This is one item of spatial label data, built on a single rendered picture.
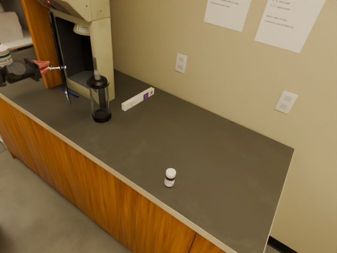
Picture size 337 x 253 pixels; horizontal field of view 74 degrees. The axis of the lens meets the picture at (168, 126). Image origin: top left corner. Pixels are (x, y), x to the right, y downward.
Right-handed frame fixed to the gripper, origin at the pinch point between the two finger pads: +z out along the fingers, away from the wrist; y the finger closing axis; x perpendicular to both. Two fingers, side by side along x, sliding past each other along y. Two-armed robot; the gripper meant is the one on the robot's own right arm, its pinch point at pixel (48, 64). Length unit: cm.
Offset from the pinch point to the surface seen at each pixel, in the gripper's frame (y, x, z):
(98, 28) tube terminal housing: 17.5, -16.5, 19.5
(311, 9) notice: 37, -98, 60
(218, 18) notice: 25, -59, 60
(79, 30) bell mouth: 13.6, -4.1, 18.1
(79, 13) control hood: 25.4, -16.4, 10.2
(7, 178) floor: -119, 66, -27
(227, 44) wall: 14, -68, 60
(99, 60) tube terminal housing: 1.7, -16.5, 17.8
